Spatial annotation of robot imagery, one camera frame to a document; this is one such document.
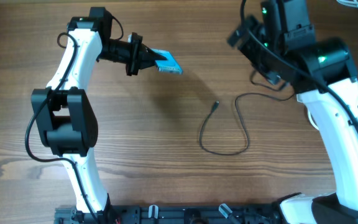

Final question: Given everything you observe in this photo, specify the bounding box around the smartphone with teal screen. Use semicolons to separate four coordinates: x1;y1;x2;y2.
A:
152;49;183;75

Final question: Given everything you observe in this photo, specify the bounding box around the black USB charging cable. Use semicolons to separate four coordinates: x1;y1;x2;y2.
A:
198;70;296;156

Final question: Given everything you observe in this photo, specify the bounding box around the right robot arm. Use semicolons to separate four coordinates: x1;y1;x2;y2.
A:
227;1;358;223

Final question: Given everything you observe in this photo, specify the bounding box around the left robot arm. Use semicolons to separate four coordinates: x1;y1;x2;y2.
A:
25;7;183;223

